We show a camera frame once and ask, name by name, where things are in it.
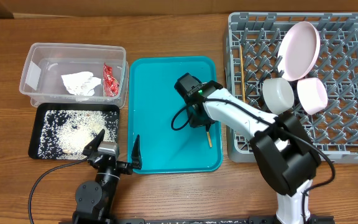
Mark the grey bowl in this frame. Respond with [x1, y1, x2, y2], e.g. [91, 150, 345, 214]
[262, 78, 295, 114]

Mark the rice food waste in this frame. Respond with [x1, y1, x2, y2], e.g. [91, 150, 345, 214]
[36, 110, 119, 160]

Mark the red snack wrapper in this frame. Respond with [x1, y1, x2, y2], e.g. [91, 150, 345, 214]
[103, 64, 119, 96]

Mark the clear plastic waste bin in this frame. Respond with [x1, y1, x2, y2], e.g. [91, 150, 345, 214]
[19, 43, 129, 108]

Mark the small pink bowl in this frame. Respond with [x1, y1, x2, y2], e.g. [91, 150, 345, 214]
[296, 78, 328, 115]

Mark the white napkin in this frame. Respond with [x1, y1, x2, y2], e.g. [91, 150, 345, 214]
[61, 72, 101, 96]

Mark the large pink plate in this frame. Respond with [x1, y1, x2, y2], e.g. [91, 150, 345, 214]
[277, 21, 320, 82]

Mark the black food waste tray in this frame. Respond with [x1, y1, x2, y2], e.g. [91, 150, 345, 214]
[28, 103, 120, 159]

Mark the teal serving tray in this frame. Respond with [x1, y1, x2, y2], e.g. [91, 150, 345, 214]
[127, 56, 223, 174]

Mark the wooden chopstick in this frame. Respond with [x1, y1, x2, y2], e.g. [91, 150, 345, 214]
[206, 131, 213, 148]
[239, 44, 246, 103]

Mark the grey dishwasher rack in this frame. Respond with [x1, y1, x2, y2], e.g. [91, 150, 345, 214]
[224, 12, 358, 164]

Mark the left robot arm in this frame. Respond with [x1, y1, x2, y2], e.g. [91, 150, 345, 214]
[72, 130, 142, 223]

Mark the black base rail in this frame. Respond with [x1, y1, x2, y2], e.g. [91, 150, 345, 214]
[58, 214, 335, 224]

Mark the white cup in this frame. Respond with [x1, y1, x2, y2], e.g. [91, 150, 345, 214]
[275, 139, 288, 151]

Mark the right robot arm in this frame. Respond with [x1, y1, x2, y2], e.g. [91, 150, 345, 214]
[174, 73, 321, 223]

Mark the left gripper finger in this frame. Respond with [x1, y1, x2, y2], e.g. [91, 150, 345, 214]
[131, 135, 142, 170]
[82, 129, 105, 156]

